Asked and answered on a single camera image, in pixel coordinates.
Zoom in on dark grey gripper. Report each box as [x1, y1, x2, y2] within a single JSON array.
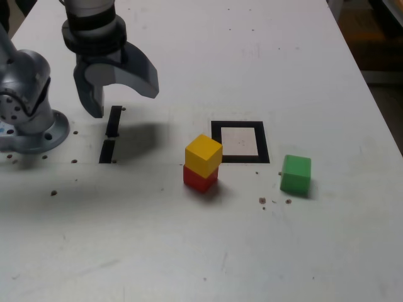
[[73, 42, 160, 119]]

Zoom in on yellow cube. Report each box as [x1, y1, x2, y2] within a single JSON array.
[[184, 134, 224, 179]]

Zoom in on red cube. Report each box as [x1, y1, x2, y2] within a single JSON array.
[[183, 164, 220, 193]]

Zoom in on green cube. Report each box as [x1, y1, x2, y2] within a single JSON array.
[[280, 154, 312, 196]]

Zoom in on black tape square outline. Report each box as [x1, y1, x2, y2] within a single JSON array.
[[210, 120, 271, 165]]

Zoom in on black tape strip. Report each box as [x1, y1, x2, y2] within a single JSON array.
[[98, 105, 123, 165]]

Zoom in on brown cardboard box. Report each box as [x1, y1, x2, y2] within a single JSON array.
[[338, 0, 403, 72]]

